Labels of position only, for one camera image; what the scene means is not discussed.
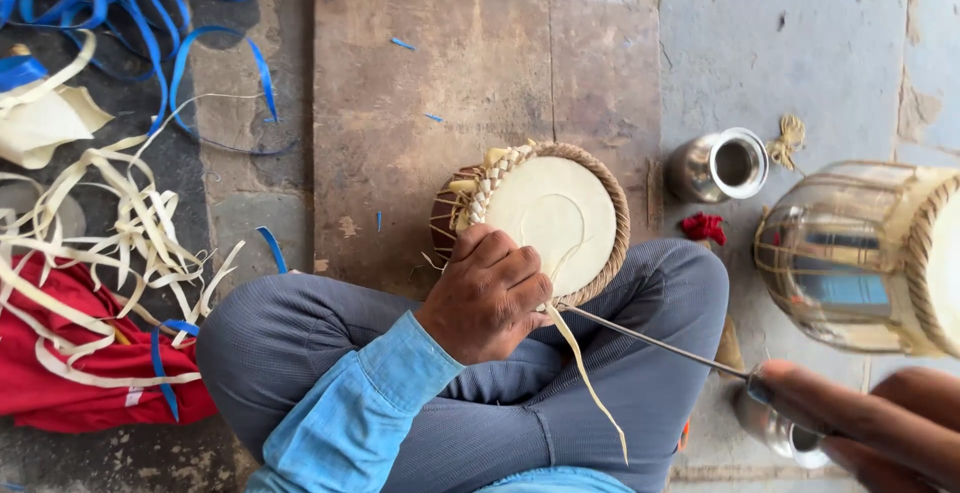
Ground person's blue shirt hem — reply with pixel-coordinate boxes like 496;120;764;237
472;466;639;493

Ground small red cloth scrap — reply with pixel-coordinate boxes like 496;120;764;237
680;212;728;247

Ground short blue strap piece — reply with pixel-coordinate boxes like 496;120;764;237
255;226;289;275

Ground awl with wooden handle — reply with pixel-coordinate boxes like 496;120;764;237
558;304;960;482

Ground blue strap loop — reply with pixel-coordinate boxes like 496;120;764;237
149;318;201;423

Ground small steel cup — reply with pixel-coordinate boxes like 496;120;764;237
732;384;833;470

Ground long cream rawhide strip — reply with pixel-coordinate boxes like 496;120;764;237
543;301;630;466

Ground frayed rope tuft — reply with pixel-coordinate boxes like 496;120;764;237
765;114;807;172

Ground person's right hand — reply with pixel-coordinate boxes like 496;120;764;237
821;367;960;493

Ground person's left hand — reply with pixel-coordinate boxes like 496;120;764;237
414;224;555;366

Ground steel water pot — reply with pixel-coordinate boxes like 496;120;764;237
665;127;771;204

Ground small drum with braided rim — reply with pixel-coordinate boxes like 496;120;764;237
429;140;632;311

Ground red cloth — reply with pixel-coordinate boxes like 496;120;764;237
0;252;219;434

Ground brown wooden board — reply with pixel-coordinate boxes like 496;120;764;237
312;0;666;300

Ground cream hide sheet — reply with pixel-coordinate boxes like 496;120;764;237
0;82;115;171

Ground large metal drum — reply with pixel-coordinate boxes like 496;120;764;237
753;160;960;359

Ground person's legs in grey trousers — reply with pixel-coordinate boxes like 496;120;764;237
195;238;731;493

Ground heap of cream rawhide strips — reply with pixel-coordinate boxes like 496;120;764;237
0;31;249;390

